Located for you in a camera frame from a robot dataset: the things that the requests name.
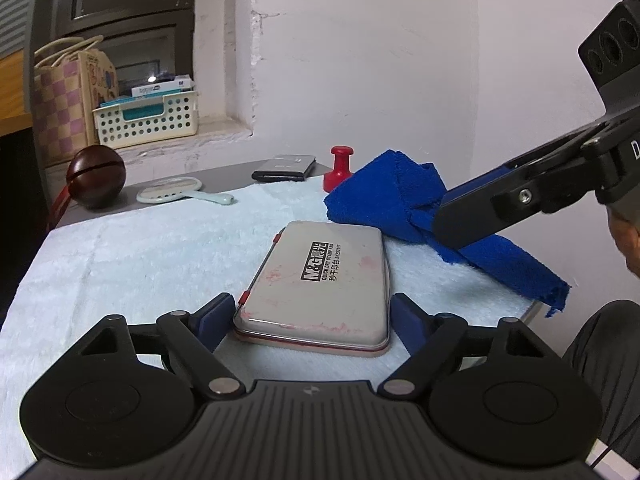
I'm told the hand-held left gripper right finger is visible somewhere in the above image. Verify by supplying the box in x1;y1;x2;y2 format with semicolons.
377;292;556;401

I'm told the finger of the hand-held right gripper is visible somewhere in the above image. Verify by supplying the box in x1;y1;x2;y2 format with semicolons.
432;157;608;252
502;117;626;171

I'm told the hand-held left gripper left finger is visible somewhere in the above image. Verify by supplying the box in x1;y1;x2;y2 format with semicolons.
82;292;246;401

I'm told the grey metal stamp pad tin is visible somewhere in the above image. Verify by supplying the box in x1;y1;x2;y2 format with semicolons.
232;220;392;358

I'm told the blue microfibre cloth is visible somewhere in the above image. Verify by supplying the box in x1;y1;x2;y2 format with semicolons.
324;149;572;318

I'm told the person's right hand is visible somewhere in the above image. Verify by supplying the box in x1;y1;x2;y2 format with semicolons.
607;204;640;278

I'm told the light blue towel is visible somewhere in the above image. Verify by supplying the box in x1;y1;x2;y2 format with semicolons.
0;175;546;480

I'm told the pale hand mirror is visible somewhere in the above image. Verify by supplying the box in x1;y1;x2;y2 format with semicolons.
136;178;236;207

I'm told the red knob stamp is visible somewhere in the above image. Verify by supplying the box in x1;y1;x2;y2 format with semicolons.
322;146;355;193

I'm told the grey flat case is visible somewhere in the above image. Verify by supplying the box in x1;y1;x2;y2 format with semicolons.
251;154;317;183

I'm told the dark red wooden ball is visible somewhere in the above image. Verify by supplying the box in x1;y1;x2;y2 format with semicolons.
47;145;127;231

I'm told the person's grey trouser leg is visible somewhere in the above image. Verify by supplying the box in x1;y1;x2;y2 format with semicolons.
562;300;640;461

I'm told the white perforated plastic basket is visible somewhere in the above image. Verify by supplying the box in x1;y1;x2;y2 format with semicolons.
92;91;200;150

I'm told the blue and white glove box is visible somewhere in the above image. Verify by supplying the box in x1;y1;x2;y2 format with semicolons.
150;76;196;94

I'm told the pink checkered woven bag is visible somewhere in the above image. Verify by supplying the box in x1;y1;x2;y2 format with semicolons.
34;35;106;166

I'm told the wooden colourful letter board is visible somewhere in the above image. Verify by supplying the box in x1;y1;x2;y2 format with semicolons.
80;50;121;111

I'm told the wooden office desk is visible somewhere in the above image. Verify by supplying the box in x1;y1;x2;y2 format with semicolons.
0;50;36;136

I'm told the dark glass cabinet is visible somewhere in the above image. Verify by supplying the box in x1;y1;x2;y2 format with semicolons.
30;0;196;91

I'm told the striped glass desk partition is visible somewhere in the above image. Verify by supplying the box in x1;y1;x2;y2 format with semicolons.
0;0;41;56

